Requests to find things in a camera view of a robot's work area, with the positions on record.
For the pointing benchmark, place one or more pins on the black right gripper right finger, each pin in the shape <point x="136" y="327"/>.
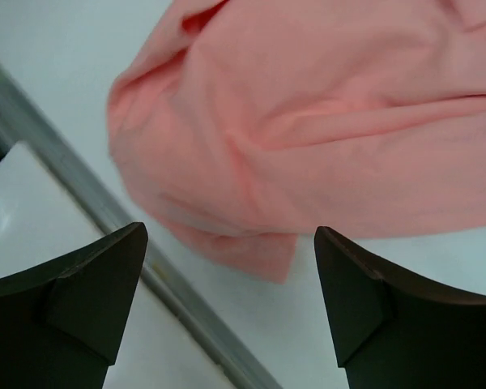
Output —
<point x="392" y="328"/>

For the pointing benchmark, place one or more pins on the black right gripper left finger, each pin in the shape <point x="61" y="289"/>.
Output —
<point x="62" y="322"/>

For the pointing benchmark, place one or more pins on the pink t shirt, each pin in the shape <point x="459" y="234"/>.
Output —
<point x="241" y="125"/>

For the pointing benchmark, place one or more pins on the aluminium table edge rail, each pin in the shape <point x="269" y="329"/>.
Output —
<point x="19" y="120"/>

